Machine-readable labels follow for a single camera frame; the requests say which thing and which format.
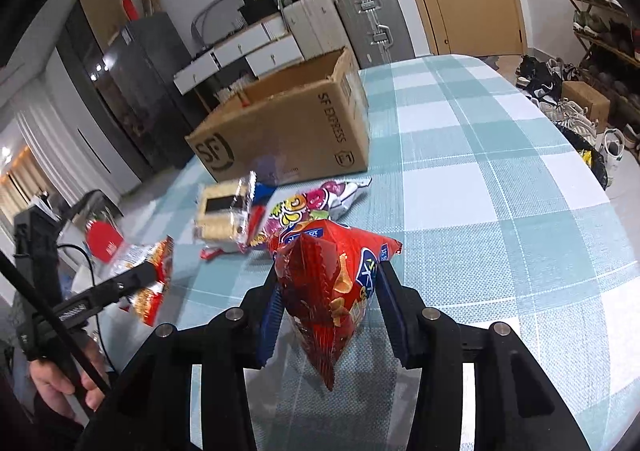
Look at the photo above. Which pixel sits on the red noodle snack packet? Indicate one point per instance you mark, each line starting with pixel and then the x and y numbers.
pixel 147 308

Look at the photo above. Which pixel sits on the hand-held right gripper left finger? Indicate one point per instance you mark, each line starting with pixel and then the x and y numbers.
pixel 267 326

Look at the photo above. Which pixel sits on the white drawer desk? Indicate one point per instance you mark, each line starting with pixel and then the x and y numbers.
pixel 235 43

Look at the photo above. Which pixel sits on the grey refrigerator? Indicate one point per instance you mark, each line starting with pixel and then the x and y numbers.
pixel 145 81

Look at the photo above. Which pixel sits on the clear cracker packet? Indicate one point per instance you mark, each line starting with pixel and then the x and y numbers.
pixel 220 221

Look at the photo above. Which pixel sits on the red triangular chip bag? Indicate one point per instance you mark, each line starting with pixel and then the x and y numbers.
pixel 325 291

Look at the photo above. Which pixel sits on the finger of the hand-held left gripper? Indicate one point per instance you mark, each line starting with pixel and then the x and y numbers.
pixel 115 288

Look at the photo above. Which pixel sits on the red paper bag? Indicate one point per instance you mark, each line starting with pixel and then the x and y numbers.
pixel 129 8

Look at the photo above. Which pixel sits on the pile of sneakers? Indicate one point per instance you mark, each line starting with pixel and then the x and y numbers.
pixel 545 86

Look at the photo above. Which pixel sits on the small cardboard box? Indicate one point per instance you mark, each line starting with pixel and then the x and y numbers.
pixel 585 103

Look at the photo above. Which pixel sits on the black trash bag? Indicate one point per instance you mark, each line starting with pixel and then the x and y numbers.
pixel 580 146

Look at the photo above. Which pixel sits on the purple grape candy bag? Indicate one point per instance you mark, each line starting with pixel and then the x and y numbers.
pixel 300 211

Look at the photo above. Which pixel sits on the white curtain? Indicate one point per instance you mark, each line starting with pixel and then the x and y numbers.
pixel 45 141

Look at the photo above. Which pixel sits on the small red blue snack packet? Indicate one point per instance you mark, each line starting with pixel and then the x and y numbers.
pixel 260 198
pixel 211 253

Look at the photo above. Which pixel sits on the silver suitcase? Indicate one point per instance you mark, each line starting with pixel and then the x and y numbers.
pixel 370 16

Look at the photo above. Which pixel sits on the wooden shoe rack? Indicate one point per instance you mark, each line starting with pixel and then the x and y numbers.
pixel 610 45

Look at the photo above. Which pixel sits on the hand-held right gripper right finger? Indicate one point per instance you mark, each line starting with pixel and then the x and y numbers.
pixel 395 316

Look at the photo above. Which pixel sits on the white metal frame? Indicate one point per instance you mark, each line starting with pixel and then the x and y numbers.
pixel 199 18

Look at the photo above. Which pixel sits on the person's left hand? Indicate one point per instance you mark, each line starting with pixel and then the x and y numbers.
pixel 50 381

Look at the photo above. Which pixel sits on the dark glass cabinet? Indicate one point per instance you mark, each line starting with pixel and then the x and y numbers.
pixel 85 76

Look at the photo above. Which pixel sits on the beige suitcase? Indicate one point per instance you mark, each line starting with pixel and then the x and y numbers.
pixel 315 21

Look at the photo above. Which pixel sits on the red pouch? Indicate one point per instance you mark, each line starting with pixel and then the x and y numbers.
pixel 105 241

